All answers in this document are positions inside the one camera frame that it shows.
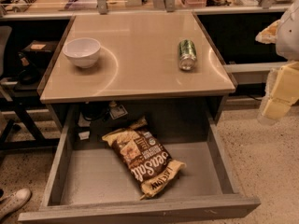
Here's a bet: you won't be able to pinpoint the grey open top drawer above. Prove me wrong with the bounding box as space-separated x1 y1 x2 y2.
19 104 260 224

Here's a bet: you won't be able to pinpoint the brown sea salt chip bag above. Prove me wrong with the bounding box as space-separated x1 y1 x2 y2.
102 117 186 199

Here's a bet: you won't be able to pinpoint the grey counter cabinet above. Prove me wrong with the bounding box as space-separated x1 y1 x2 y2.
36 10 238 133

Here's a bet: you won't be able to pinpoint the white power adapter tag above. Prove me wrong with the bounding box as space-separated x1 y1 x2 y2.
109 105 128 119

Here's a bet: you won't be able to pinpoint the white sneaker shoe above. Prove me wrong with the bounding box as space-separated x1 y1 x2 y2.
0 189 32 219

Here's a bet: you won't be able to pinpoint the white ceramic bowl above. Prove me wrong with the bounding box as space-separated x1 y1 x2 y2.
63 37 101 68

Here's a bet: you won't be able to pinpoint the black box with label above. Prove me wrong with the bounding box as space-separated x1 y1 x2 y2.
22 40 58 53

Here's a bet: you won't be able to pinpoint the green soda can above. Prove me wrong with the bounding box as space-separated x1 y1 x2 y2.
178 39 197 71

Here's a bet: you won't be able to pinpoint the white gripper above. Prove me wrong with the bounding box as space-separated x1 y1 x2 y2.
255 0 299 125

